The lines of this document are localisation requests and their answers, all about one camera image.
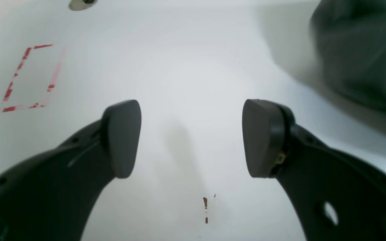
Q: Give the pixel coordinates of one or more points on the grey T-shirt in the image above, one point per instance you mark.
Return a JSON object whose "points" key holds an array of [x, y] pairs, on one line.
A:
{"points": [[350, 39]]}

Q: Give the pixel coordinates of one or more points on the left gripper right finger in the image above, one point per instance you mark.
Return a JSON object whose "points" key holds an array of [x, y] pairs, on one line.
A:
{"points": [[337, 197]]}

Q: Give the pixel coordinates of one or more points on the right round table grommet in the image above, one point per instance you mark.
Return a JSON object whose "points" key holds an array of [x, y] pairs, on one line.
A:
{"points": [[80, 5]]}

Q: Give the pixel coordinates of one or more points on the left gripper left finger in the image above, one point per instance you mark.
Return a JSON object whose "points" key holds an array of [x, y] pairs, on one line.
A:
{"points": [[49, 197]]}

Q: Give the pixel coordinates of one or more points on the red tape rectangle marking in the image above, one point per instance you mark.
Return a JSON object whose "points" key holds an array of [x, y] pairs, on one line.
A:
{"points": [[35, 78]]}

